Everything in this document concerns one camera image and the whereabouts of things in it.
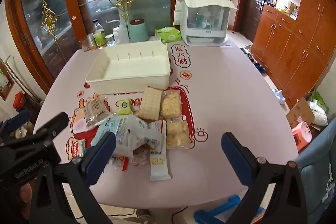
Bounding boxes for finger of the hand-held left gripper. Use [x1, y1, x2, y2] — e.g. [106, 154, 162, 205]
[5, 109, 32, 132]
[34, 112, 69, 135]

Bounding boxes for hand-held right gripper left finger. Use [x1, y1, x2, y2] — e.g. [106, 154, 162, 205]
[29, 132, 117, 224]

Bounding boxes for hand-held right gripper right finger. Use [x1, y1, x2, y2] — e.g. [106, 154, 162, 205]
[221, 132, 307, 224]

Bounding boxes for red cookie packet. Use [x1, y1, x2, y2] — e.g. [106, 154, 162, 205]
[68, 139, 86, 160]

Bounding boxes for clear candy wrappers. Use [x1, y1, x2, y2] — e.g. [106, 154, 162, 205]
[110, 148, 150, 168]

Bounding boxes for clear packet with dark print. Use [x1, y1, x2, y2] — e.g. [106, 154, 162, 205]
[83, 97, 112, 128]

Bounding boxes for white snack packet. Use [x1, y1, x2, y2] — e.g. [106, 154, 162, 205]
[113, 116, 167, 159]

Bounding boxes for white bar packet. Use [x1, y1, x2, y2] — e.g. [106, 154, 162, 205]
[149, 149, 172, 182]

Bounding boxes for beige wafer packet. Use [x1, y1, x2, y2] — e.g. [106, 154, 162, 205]
[139, 86, 163, 120]

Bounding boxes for clear pack of yellow snacks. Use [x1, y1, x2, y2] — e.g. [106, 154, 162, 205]
[160, 90, 183, 118]
[165, 119, 190, 149]

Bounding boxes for white plastic storage bin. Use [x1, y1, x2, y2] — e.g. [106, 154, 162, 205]
[85, 41, 171, 95]

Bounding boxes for person's left hand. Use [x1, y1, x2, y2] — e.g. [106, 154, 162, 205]
[18, 179, 35, 212]

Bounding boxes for red bag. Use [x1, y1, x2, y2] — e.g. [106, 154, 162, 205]
[13, 91, 27, 109]

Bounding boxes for small green snack packet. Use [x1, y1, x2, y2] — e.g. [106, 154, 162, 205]
[116, 98, 133, 115]

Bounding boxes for blue plastic toy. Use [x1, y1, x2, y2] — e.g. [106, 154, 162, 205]
[194, 195, 248, 224]

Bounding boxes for pink plastic stool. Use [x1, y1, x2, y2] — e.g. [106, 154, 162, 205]
[291, 122, 312, 147]

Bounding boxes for light blue toy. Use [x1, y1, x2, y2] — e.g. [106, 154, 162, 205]
[273, 89, 285, 104]

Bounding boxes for cardboard box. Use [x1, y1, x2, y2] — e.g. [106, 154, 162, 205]
[286, 97, 315, 128]

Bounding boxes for blue chair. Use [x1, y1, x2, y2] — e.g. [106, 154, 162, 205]
[297, 124, 336, 224]

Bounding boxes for metal can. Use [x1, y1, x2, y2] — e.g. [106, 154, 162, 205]
[87, 34, 97, 51]

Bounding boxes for white plastic bag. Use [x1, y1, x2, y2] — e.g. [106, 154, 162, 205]
[307, 101, 328, 126]

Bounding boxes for glass bottle with green label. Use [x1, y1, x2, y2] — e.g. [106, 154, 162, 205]
[92, 19, 107, 49]

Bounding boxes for row of shoes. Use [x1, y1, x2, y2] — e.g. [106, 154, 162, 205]
[240, 47, 266, 74]

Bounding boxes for green plastic bag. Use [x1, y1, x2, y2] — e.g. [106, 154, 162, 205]
[312, 91, 328, 111]

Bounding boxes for white squeeze bottle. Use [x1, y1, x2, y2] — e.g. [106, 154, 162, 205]
[106, 20, 130, 44]

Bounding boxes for green canister with brown lid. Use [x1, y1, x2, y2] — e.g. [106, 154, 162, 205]
[130, 18, 149, 43]

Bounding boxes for wooden cabinet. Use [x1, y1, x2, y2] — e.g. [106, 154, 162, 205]
[252, 0, 336, 109]

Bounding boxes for green tissue pack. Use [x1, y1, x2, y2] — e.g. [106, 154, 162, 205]
[155, 27, 181, 44]

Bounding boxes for dark entry door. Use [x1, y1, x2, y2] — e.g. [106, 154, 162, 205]
[247, 0, 270, 38]

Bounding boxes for wooden picture frame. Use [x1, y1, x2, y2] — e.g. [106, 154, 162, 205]
[0, 57, 15, 101]

